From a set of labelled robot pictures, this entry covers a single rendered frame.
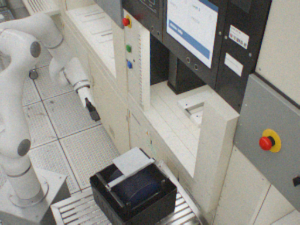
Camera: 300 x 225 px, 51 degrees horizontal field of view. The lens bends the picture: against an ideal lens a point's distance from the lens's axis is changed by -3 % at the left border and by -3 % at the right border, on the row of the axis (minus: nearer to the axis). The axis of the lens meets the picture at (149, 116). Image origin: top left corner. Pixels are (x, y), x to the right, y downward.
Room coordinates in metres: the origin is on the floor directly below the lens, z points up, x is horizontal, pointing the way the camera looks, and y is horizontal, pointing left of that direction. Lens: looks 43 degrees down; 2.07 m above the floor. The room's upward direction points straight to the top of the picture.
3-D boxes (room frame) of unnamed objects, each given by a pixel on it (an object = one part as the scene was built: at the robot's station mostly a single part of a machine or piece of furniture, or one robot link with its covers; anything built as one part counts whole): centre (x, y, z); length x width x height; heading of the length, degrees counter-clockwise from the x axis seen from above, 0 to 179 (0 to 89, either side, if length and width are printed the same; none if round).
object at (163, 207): (0.81, 0.07, 0.85); 0.28 x 0.28 x 0.17; 37
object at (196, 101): (1.34, -0.29, 0.89); 0.22 x 0.21 x 0.04; 118
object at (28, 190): (0.89, 0.59, 0.85); 0.19 x 0.19 x 0.18
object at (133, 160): (0.81, 0.08, 0.93); 0.24 x 0.20 x 0.32; 127
